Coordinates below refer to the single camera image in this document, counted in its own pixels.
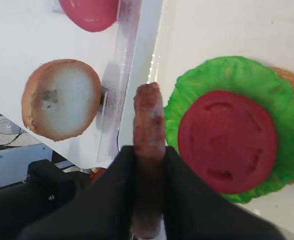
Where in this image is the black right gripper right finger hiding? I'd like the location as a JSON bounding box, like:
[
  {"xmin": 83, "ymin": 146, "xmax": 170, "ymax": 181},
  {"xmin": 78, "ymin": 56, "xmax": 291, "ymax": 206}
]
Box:
[{"xmin": 163, "ymin": 146, "xmax": 284, "ymax": 240}]

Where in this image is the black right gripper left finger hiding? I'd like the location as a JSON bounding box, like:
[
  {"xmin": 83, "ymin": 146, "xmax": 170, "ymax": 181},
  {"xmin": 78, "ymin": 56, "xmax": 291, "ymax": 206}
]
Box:
[{"xmin": 18, "ymin": 146, "xmax": 135, "ymax": 240}]

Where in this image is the brown meat patty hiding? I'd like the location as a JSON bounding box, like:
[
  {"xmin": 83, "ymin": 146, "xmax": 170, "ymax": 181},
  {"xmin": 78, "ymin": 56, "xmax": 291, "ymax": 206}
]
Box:
[{"xmin": 131, "ymin": 82, "xmax": 166, "ymax": 240}]

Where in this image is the red tomato slice on tray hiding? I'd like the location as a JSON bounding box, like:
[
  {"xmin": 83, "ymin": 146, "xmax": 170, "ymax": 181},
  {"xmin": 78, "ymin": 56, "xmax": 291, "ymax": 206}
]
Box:
[{"xmin": 177, "ymin": 90, "xmax": 277, "ymax": 194}]

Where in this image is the green lettuce on tray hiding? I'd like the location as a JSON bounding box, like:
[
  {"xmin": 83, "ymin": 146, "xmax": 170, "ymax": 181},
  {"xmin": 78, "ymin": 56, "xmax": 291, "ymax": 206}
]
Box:
[{"xmin": 164, "ymin": 56, "xmax": 291, "ymax": 204}]

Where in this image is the standing red tomato slice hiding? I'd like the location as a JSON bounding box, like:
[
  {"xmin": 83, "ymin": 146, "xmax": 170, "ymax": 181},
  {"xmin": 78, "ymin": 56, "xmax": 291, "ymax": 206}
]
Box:
[{"xmin": 59, "ymin": 0, "xmax": 119, "ymax": 33}]

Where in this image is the clear holder for bun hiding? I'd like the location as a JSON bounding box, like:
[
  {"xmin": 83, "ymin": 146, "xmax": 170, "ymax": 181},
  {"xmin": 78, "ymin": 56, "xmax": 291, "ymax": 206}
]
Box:
[{"xmin": 99, "ymin": 86, "xmax": 117, "ymax": 115}]

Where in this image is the standing bun top left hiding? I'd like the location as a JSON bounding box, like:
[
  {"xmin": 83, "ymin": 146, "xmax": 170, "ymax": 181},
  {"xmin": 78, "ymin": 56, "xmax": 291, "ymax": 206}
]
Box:
[{"xmin": 21, "ymin": 59, "xmax": 102, "ymax": 142}]

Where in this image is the clear plastic bottle red cap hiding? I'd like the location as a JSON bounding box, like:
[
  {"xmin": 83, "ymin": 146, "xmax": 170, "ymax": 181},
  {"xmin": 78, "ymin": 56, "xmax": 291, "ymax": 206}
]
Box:
[{"xmin": 0, "ymin": 118, "xmax": 22, "ymax": 135}]

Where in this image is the white rectangular metal tray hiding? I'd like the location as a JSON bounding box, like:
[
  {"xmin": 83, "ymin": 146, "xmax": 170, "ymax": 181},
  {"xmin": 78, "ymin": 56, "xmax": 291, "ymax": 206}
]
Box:
[{"xmin": 116, "ymin": 0, "xmax": 294, "ymax": 240}]

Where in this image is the long clear left rail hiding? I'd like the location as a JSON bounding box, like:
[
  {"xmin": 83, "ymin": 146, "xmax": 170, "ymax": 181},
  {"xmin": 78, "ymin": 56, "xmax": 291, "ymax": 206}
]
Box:
[{"xmin": 96, "ymin": 0, "xmax": 142, "ymax": 163}]

